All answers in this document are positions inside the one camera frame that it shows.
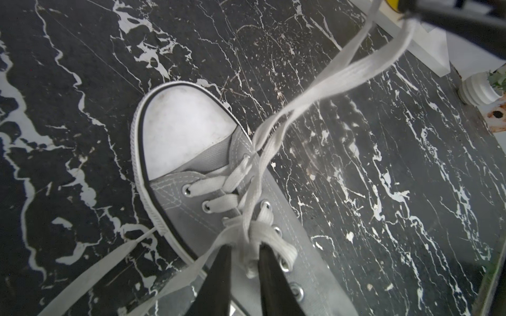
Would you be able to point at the white tiered shelf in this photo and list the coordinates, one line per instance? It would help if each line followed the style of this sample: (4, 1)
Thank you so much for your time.
(436, 48)

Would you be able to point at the grey canvas sneaker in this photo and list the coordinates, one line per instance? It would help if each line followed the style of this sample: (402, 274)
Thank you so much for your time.
(193, 162)

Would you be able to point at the small white potted plant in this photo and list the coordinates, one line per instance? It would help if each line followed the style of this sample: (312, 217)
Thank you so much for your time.
(484, 88)

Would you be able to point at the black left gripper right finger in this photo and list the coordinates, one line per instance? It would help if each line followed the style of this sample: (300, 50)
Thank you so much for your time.
(276, 295)

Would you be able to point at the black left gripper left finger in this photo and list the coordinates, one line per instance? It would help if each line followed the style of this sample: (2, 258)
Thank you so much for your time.
(214, 296)

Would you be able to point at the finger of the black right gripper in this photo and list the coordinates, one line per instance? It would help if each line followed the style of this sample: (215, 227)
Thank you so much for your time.
(479, 22)

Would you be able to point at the white shoelace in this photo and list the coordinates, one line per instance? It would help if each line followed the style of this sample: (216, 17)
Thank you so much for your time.
(246, 234)

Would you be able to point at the yellow container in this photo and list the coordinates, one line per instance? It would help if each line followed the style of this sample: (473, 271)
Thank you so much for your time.
(394, 5)

